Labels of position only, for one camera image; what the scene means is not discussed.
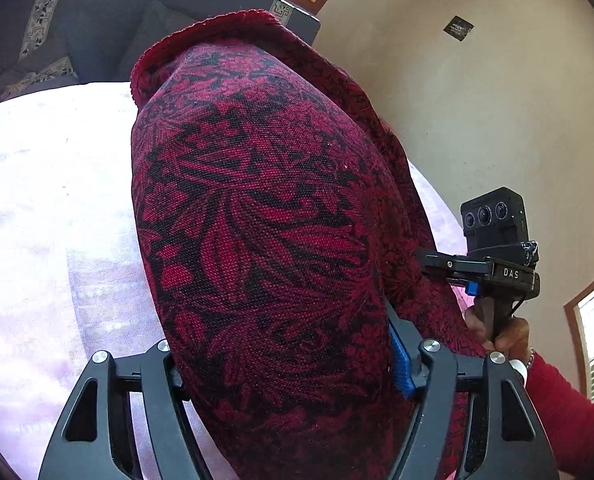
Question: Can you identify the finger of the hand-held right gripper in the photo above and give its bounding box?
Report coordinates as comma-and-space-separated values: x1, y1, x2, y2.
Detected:
415, 247, 488, 300

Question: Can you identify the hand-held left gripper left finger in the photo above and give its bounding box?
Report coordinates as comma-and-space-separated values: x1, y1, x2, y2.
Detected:
37, 339, 213, 480

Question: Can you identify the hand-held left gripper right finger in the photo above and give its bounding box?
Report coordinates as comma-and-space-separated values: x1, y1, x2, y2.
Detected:
383, 302, 560, 480

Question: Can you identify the red black floral knit sweater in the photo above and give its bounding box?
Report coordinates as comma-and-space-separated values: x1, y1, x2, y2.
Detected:
130, 9, 492, 480

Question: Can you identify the person's right forearm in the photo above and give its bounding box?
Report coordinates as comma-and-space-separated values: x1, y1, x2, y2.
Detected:
524, 351, 594, 480

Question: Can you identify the person's right hand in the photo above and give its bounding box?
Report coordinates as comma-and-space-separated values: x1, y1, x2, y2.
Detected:
463, 305, 532, 363

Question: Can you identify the plain dark grey cushion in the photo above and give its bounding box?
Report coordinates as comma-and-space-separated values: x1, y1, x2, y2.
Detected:
116, 0, 203, 83

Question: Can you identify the dark grey sofa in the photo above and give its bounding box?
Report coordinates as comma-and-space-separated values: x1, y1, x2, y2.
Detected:
0, 0, 80, 106

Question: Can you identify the white bracelet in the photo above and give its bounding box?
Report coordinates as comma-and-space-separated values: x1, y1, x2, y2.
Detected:
508, 349, 536, 387

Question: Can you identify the black wall sticker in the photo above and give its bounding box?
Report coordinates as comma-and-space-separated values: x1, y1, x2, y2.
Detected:
443, 15, 476, 41

